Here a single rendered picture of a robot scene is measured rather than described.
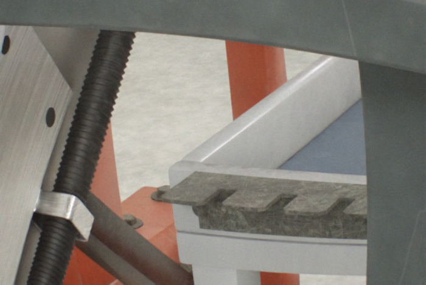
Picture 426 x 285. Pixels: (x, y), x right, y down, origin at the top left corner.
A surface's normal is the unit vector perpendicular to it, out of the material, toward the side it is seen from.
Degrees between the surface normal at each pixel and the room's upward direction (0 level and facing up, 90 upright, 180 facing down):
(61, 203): 40
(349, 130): 0
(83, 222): 90
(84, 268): 90
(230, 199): 0
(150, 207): 0
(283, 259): 90
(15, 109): 90
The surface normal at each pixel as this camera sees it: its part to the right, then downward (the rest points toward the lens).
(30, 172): 0.88, 0.07
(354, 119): -0.09, -0.94
